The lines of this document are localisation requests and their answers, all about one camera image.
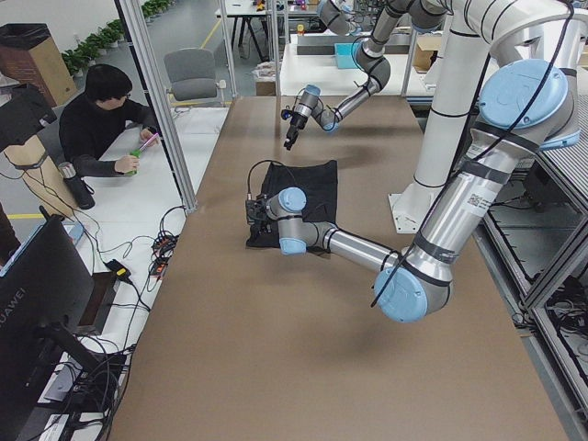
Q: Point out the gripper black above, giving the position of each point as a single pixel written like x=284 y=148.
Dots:
x=263 y=223
x=296 y=122

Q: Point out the black t-shirt with logo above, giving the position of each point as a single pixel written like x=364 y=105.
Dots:
x=319 y=184

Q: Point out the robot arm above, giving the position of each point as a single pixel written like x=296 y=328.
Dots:
x=328 y=87
x=507 y=88

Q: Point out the grey orange usb hub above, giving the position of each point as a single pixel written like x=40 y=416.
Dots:
x=164 y=243
x=157 y=269

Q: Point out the grey office chair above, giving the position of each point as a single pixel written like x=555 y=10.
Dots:
x=192 y=76

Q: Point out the black power adapter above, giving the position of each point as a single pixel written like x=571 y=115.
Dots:
x=118 y=268

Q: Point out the black water bottle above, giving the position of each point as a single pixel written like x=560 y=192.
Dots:
x=81 y=194

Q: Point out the seated person in black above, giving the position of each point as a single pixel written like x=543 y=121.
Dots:
x=93 y=120

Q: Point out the black computer monitor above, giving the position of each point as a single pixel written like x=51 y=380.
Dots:
x=47 y=282

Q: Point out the cardboard box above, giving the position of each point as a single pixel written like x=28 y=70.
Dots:
x=30 y=55

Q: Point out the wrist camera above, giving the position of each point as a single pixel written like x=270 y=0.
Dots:
x=286 y=113
x=255 y=210

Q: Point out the aluminium frame post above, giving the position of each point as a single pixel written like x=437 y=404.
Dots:
x=141 y=48

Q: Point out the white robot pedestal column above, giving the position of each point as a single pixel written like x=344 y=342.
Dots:
x=460 y=69

